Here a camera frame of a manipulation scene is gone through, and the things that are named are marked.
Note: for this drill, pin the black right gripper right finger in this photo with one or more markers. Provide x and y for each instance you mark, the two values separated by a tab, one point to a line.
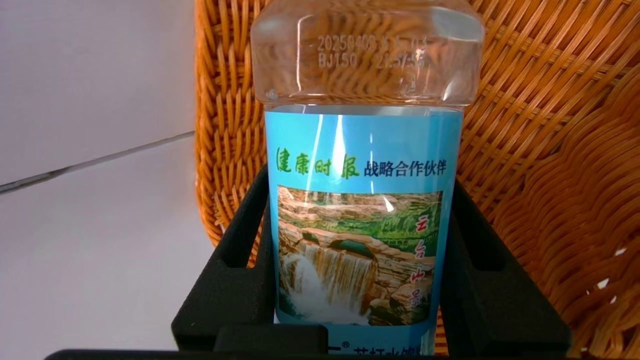
490	310

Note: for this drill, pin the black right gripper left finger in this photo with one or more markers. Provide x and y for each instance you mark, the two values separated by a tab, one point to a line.
235	295

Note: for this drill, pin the clear water bottle blue cap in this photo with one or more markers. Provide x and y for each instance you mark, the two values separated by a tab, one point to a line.
360	150

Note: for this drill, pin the orange wicker basket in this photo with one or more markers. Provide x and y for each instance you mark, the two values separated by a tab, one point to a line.
550	175

